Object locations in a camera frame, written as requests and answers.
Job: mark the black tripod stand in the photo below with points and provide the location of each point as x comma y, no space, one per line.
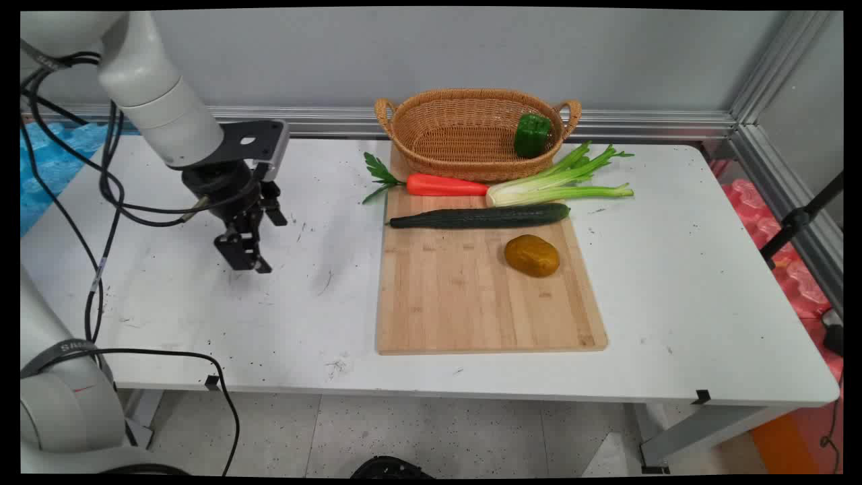
798,219

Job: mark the orange carrot with green leaves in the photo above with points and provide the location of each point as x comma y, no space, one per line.
448,184

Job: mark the upright aluminium frame post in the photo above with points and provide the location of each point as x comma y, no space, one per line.
778,64

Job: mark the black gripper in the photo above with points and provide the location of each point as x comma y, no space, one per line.
222,185

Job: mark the bamboo cutting board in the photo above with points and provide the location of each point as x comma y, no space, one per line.
465,296

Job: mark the green bell pepper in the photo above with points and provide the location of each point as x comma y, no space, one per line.
532,135

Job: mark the brown yellow potato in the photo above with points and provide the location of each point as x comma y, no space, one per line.
532,256

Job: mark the slanted aluminium frame rail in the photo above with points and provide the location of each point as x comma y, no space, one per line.
788,202

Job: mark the blue plastic sheet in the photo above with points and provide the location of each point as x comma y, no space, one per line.
54,165

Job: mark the small black box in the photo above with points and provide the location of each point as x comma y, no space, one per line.
834,339

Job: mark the orange floor strip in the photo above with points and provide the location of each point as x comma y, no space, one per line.
788,444

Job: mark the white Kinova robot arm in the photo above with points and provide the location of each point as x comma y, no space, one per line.
155,108

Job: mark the black table edge clip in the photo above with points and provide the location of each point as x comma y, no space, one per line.
213,382
702,397

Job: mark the red bubble wrap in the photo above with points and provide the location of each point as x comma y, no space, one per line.
798,279

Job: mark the grey table leg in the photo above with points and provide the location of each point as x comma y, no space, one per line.
707,431
141,414

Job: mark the green celery stalk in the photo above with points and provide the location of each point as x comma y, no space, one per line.
539,192

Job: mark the black round object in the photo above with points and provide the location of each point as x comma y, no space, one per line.
390,468

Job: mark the horizontal aluminium frame rail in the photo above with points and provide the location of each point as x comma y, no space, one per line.
646,124

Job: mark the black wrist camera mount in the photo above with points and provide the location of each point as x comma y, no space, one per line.
259,138

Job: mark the dark green cucumber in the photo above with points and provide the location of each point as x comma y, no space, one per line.
481,216

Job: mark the woven wicker basket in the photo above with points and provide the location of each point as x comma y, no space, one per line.
465,131

